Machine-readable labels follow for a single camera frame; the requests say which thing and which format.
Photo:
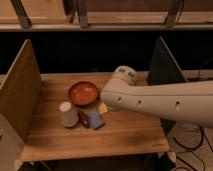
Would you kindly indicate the red ceramic bowl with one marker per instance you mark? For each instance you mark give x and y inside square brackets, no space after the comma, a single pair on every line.
[83,93]

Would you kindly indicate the blue sponge block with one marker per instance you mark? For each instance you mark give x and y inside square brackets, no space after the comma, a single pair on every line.
[95,119]

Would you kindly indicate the wooden side panel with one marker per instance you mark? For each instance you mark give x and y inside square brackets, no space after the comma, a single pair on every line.
[20,90]
[164,68]

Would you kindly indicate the right wooden side panel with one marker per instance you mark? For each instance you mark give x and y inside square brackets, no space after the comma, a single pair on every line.
[164,68]

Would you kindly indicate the wooden shelf rail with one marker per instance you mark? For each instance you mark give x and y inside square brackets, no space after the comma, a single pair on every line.
[105,15]

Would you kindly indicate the left wooden side panel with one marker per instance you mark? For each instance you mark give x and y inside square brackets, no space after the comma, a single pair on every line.
[20,90]

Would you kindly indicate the white paper cup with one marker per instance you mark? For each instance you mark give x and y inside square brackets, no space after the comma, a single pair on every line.
[68,113]

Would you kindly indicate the dark red pepper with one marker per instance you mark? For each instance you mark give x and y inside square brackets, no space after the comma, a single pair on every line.
[84,119]

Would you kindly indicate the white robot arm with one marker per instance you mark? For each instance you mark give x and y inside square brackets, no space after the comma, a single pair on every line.
[185,102]

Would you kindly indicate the yellow block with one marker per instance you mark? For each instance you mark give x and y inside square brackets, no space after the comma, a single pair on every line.
[102,108]

